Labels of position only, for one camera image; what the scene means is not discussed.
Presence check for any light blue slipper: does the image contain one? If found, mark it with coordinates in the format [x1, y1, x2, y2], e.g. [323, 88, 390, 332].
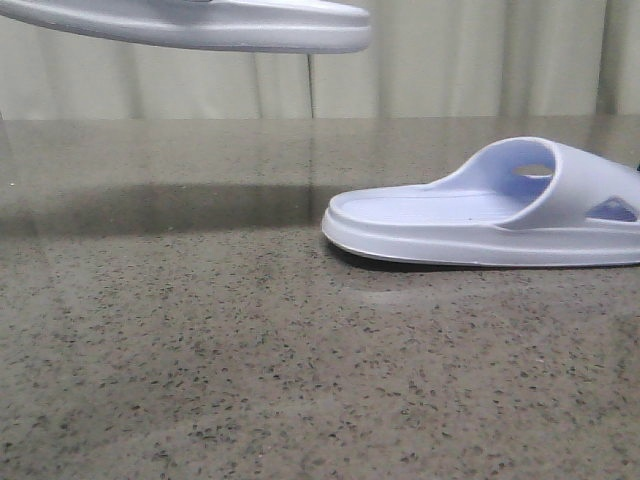
[321, 137, 639, 267]
[1, 0, 372, 54]

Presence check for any grey-white curtain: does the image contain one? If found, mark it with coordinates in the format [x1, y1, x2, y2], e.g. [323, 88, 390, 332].
[1, 1, 639, 120]

